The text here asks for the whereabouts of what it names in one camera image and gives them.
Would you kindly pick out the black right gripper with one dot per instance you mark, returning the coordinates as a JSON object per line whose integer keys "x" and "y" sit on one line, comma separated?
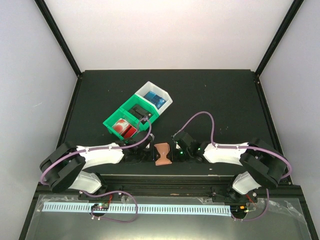
{"x": 174, "y": 157}

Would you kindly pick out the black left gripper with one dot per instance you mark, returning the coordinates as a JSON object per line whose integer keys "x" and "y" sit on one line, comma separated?
{"x": 151, "y": 158}

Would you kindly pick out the tan leather card holder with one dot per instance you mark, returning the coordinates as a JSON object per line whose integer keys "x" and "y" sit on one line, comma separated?
{"x": 162, "y": 154}

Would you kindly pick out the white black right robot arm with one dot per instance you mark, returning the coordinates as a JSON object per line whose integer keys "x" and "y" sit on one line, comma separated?
{"x": 262, "y": 166}

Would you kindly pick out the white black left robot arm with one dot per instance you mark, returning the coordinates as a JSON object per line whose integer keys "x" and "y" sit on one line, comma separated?
{"x": 80, "y": 167}

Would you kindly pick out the red white card stack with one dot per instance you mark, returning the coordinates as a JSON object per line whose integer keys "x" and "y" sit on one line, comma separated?
{"x": 124, "y": 128}

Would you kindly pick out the black vip card stack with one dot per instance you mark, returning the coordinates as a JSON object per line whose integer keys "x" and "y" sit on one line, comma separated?
{"x": 139, "y": 112}

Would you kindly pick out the blue card stack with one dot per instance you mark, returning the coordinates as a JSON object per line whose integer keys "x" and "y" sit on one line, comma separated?
{"x": 155, "y": 99}

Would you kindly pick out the left green plastic bin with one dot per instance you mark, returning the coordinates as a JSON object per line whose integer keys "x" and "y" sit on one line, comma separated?
{"x": 114, "y": 117}

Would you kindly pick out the green plastic bin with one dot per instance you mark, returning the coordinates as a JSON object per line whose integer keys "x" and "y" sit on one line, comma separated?
{"x": 114, "y": 117}
{"x": 134, "y": 99}

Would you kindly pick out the middle green plastic bin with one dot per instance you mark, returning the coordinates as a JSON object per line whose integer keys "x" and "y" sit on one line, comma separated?
{"x": 134, "y": 99}

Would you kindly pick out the white plastic bin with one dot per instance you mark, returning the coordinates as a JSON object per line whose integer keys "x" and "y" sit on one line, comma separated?
{"x": 149, "y": 86}

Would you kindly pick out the left controller board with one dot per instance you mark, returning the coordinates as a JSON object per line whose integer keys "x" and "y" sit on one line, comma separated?
{"x": 99, "y": 207}

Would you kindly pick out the controller board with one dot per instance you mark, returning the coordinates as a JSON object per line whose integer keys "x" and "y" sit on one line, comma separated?
{"x": 237, "y": 209}
{"x": 99, "y": 207}

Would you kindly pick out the right controller board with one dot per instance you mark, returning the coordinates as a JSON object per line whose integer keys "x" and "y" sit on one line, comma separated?
{"x": 237, "y": 209}

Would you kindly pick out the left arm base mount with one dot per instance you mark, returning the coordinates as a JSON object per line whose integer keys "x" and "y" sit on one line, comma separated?
{"x": 104, "y": 189}

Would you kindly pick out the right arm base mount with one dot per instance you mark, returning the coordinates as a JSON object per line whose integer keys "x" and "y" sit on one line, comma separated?
{"x": 230, "y": 196}

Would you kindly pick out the white slotted cable duct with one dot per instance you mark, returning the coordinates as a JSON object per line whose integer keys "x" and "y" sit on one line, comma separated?
{"x": 153, "y": 209}

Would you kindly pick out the black frame post left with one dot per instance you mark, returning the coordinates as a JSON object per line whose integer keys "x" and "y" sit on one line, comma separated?
{"x": 48, "y": 17}

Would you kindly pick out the black frame post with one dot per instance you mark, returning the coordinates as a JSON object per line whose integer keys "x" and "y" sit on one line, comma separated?
{"x": 283, "y": 27}
{"x": 48, "y": 17}

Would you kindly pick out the black frame post right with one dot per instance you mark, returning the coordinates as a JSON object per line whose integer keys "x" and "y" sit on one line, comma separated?
{"x": 283, "y": 27}

